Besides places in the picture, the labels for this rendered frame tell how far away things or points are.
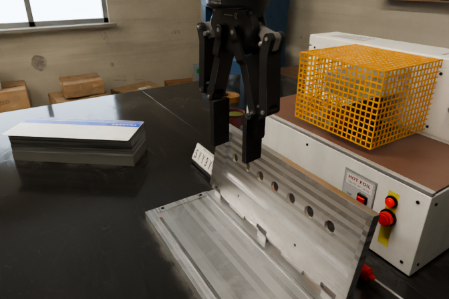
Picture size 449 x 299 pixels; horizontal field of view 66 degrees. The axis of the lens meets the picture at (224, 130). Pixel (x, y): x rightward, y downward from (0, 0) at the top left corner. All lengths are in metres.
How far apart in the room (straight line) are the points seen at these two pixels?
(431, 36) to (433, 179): 1.76
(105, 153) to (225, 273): 0.59
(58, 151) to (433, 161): 1.02
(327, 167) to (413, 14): 1.79
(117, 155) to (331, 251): 0.71
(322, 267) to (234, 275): 0.17
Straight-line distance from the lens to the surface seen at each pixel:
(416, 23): 2.48
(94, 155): 1.15
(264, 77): 0.40
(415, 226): 0.74
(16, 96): 3.67
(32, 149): 1.24
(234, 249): 0.76
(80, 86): 3.74
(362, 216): 0.59
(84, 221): 0.92
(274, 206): 0.73
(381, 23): 2.61
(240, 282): 0.70
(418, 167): 0.78
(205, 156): 1.04
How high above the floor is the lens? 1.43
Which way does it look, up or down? 24 degrees down
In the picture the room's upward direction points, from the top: straight up
